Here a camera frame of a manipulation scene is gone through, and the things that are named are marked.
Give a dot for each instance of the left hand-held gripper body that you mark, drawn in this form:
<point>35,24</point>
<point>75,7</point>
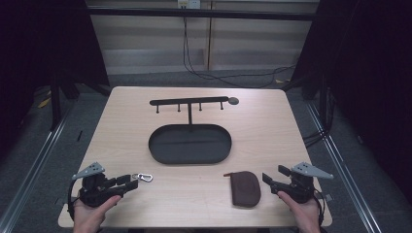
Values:
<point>94,191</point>

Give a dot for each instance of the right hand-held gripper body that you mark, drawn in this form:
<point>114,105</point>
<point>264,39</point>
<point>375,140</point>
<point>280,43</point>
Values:
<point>299,187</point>

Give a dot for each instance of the silver keys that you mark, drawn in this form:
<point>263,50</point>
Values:
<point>144,177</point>

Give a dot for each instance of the brown zip pouch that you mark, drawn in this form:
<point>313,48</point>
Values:
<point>246,191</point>

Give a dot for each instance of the black key rack with tray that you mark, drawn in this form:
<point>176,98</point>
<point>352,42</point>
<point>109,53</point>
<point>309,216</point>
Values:
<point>189,145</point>

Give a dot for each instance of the person's left hand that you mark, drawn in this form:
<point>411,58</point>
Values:
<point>89,216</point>

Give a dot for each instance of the person's right hand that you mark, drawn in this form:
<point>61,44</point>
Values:
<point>306,216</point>

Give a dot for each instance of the grey tape strip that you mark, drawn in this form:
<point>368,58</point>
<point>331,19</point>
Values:
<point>61,200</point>
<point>328,197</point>

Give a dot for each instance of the black curtain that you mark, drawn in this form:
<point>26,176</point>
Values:
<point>42,48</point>
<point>369,81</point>

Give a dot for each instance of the metal floor rail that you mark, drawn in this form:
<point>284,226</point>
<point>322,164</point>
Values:
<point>343,171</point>
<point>32,168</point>

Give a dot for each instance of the black stand post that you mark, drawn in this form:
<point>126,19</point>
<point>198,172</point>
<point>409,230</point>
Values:
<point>55,103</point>

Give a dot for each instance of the black horizontal frame bar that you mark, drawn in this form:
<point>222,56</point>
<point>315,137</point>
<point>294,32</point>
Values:
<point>194,13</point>

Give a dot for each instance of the white wall socket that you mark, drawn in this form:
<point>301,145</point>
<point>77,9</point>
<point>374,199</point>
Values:
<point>189,4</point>

